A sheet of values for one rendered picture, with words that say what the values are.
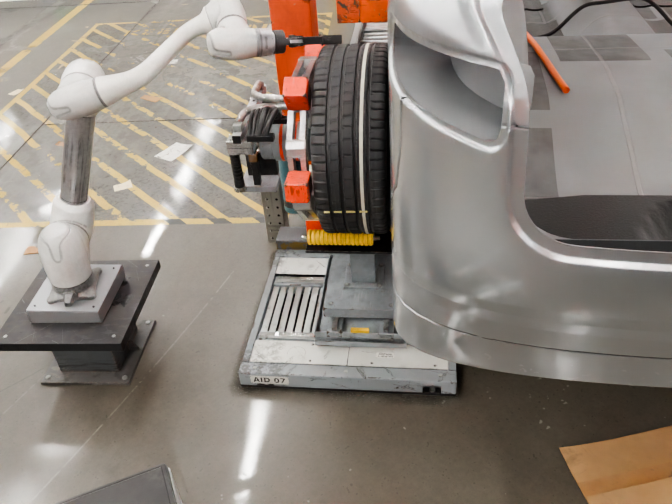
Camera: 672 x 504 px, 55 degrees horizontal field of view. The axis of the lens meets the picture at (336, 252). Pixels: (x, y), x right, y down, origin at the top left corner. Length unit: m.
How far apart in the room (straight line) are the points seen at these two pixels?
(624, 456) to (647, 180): 0.95
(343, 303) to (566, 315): 1.37
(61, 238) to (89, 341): 0.39
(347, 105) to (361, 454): 1.19
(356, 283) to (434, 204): 1.43
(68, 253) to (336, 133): 1.11
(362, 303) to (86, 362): 1.13
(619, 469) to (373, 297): 1.05
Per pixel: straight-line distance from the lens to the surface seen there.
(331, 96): 2.07
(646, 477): 2.46
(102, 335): 2.57
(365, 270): 2.61
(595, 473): 2.42
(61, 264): 2.58
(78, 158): 2.59
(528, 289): 1.29
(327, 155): 2.04
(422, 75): 1.29
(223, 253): 3.32
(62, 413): 2.79
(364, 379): 2.50
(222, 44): 2.19
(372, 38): 5.15
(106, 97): 2.29
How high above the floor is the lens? 1.93
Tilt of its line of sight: 37 degrees down
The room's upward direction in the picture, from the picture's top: 5 degrees counter-clockwise
